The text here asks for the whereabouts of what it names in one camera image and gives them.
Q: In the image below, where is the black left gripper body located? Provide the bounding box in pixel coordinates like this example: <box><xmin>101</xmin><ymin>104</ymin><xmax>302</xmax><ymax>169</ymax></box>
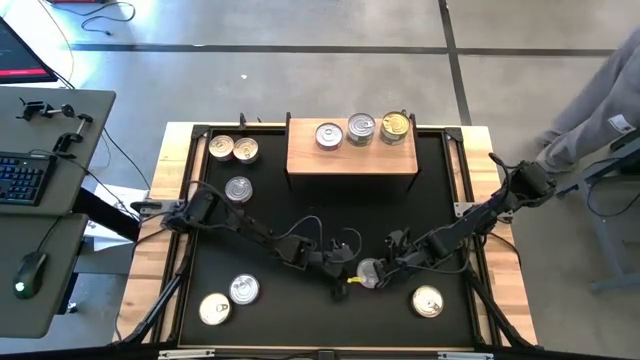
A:
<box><xmin>277</xmin><ymin>238</ymin><xmax>334</xmax><ymax>274</ymax></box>

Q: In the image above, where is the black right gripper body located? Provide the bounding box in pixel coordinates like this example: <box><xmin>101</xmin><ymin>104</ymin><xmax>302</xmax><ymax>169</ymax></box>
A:
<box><xmin>383</xmin><ymin>228</ymin><xmax>436</xmax><ymax>276</ymax></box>

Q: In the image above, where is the gold-lidded seafood can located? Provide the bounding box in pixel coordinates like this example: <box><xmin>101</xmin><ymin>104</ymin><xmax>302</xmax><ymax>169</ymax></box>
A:
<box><xmin>411</xmin><ymin>284</ymin><xmax>445</xmax><ymax>319</ymax></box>

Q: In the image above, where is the silver-lidded seafood can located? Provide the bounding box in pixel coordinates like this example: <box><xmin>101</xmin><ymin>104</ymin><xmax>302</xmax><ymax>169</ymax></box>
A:
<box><xmin>228</xmin><ymin>273</ymin><xmax>261</xmax><ymax>306</ymax></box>

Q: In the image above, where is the wooden shelf with black legs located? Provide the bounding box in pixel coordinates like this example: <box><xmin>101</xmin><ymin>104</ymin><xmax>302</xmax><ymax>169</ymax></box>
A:
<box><xmin>284</xmin><ymin>110</ymin><xmax>420</xmax><ymax>194</ymax></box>

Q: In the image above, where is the white paper sheet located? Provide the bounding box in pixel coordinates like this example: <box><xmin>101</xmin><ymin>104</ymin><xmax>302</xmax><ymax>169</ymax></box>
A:
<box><xmin>82</xmin><ymin>183</ymin><xmax>151</xmax><ymax>251</ymax></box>

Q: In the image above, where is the grey metal table base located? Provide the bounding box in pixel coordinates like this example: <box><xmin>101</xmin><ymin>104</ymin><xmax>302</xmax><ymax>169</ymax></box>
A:
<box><xmin>549</xmin><ymin>142</ymin><xmax>640</xmax><ymax>296</ymax></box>

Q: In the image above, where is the black desk support beam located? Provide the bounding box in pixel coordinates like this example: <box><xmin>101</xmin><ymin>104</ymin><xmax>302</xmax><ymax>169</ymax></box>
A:
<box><xmin>72</xmin><ymin>187</ymin><xmax>142</xmax><ymax>242</ymax></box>

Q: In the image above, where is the person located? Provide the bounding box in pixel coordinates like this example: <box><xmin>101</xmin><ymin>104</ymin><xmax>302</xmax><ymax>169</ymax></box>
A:
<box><xmin>535</xmin><ymin>27</ymin><xmax>640</xmax><ymax>175</ymax></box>

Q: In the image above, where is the grey desk top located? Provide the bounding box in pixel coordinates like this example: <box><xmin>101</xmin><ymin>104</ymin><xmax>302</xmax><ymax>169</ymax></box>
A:
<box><xmin>0</xmin><ymin>85</ymin><xmax>117</xmax><ymax>217</ymax></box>
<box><xmin>0</xmin><ymin>213</ymin><xmax>90</xmax><ymax>340</ymax></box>

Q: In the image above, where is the black desk clamp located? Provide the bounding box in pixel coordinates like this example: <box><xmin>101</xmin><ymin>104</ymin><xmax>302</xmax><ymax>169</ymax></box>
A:
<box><xmin>16</xmin><ymin>97</ymin><xmax>76</xmax><ymax>122</ymax></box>
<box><xmin>51</xmin><ymin>112</ymin><xmax>95</xmax><ymax>154</ymax></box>

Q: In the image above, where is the black computer mouse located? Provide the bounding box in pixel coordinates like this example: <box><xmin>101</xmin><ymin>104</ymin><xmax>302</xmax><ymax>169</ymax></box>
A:
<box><xmin>12</xmin><ymin>249</ymin><xmax>50</xmax><ymax>301</ymax></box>

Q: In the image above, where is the backlit black keyboard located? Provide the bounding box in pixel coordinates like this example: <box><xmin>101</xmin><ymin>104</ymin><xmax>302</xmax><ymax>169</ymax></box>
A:
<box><xmin>0</xmin><ymin>152</ymin><xmax>58</xmax><ymax>207</ymax></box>

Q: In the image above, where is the computer monitor with red stripe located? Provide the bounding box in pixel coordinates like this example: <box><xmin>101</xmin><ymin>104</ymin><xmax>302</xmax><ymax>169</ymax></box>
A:
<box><xmin>0</xmin><ymin>17</ymin><xmax>59</xmax><ymax>85</ymax></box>

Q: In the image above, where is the silver metal bracket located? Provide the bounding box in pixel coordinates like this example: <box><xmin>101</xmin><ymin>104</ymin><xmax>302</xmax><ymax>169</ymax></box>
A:
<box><xmin>158</xmin><ymin>348</ymin><xmax>216</xmax><ymax>360</ymax></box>
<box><xmin>437</xmin><ymin>351</ymin><xmax>495</xmax><ymax>360</ymax></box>

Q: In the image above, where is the black metal table frame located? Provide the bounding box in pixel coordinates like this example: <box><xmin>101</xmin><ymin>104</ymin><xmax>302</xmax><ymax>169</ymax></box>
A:
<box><xmin>112</xmin><ymin>112</ymin><xmax>539</xmax><ymax>351</ymax></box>

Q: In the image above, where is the black cable on grey base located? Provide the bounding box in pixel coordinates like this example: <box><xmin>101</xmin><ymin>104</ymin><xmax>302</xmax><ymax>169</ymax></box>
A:
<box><xmin>585</xmin><ymin>164</ymin><xmax>640</xmax><ymax>219</ymax></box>

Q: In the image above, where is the black desk cable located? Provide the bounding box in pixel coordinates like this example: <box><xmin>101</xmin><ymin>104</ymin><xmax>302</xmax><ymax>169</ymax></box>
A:
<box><xmin>102</xmin><ymin>127</ymin><xmax>152</xmax><ymax>191</ymax></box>

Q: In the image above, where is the black floor cable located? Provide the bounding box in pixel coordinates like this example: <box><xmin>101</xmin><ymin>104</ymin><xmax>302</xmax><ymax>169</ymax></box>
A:
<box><xmin>79</xmin><ymin>0</ymin><xmax>137</xmax><ymax>36</ymax></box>

